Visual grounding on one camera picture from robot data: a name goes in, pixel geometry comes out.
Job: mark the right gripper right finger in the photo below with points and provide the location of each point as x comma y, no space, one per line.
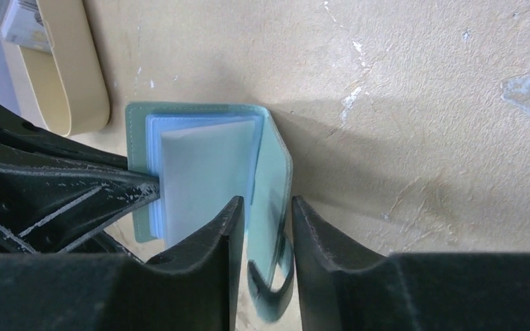
346,286

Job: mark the beige oval tray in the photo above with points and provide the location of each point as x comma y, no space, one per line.
65,91

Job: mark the green card holder wallet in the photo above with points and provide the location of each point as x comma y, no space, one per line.
204,155

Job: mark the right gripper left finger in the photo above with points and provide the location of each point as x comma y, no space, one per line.
191,286

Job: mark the stack of cards in tray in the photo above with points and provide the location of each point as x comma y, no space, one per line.
21,24

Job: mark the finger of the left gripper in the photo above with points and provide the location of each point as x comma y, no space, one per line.
51,204
21,134

